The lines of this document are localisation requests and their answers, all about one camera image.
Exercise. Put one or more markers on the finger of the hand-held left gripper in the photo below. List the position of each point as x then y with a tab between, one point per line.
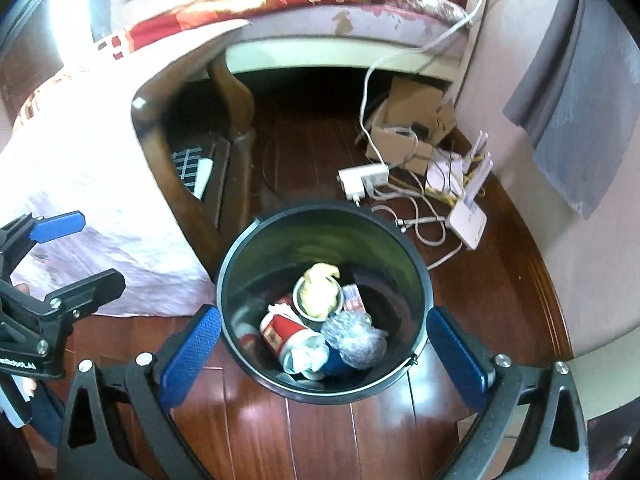
57	225
75	292

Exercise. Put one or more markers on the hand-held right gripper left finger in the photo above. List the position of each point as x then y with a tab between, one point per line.
192	355

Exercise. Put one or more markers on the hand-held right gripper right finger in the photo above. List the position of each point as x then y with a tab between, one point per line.
457	360

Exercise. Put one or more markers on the red paper cup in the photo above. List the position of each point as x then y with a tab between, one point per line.
280	330

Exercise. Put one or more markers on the clear plastic wrap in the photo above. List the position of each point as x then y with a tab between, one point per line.
355	340

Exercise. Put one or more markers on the black plastic bucket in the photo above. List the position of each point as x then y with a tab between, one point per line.
250	260

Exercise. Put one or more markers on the white tissue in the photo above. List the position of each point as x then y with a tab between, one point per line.
305	357

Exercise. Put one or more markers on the blue cloth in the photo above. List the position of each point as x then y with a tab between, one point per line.
337	362

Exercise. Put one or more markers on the pale yellow cloth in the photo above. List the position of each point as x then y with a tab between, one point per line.
320	290

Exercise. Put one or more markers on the pale pink tablecloth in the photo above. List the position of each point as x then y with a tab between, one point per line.
75	185

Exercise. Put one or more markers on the person's blue trouser leg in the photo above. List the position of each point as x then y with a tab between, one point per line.
47	420

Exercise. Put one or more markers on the white router with antennas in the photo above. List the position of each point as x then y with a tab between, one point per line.
467	220

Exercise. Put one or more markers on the wooden table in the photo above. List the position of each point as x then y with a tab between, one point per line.
165	125

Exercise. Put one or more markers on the brown wooden door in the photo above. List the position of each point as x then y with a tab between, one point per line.
30	75

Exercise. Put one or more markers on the dark panel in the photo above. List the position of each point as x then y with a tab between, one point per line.
615	450

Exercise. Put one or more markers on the white charger plug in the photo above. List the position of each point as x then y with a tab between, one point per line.
354	196

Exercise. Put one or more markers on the white power strip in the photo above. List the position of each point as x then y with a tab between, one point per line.
370	175

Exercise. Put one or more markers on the black power adapter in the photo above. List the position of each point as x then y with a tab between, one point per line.
423	131

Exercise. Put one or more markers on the cardboard box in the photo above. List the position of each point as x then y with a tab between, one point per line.
410	100

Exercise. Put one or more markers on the grey curtain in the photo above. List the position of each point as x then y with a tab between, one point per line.
575	110

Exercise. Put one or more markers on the bed with grey sheet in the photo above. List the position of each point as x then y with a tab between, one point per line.
375	25

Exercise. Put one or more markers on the grey floral cloth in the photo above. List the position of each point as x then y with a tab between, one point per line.
435	6

